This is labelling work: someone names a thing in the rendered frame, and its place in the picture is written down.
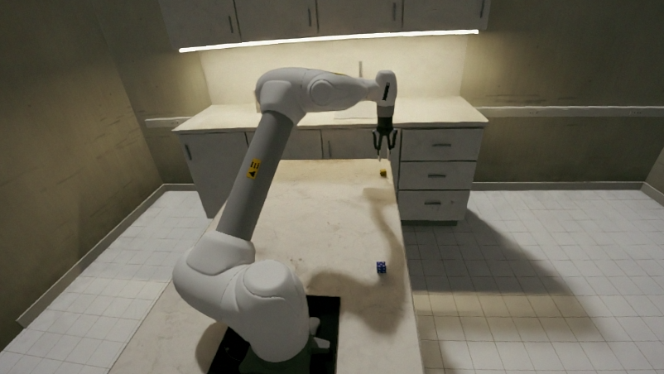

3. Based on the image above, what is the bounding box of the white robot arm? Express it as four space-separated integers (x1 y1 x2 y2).
172 67 397 374

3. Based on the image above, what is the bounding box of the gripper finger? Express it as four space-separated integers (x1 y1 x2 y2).
372 129 384 162
387 128 398 161

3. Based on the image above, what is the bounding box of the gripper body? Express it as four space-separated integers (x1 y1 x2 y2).
376 116 393 136

